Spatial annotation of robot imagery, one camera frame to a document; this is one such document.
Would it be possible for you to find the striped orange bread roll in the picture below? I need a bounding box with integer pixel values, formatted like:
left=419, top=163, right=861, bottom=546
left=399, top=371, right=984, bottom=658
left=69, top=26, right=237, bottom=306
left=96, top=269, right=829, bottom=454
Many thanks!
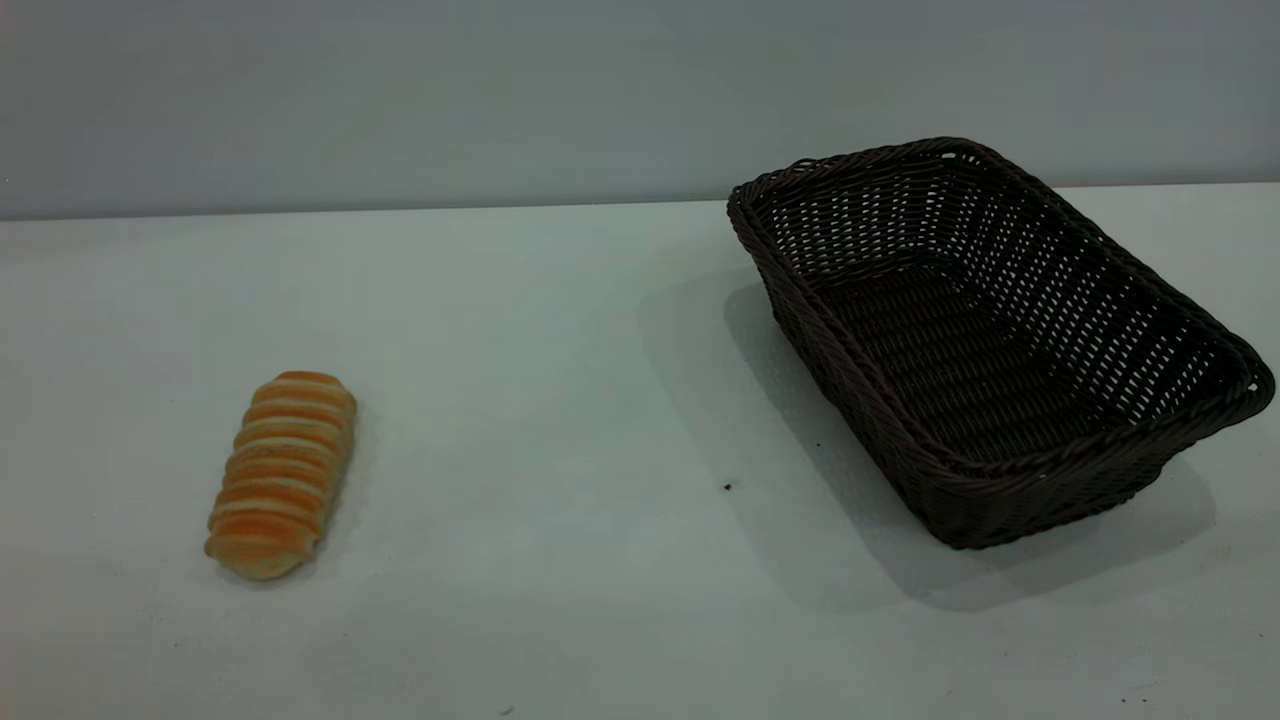
left=204, top=370, right=358, bottom=582

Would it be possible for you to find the dark brown wicker basket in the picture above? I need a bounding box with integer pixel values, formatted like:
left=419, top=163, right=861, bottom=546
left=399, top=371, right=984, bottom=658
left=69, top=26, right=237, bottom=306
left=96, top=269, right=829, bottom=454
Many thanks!
left=726, top=137, right=1276, bottom=551

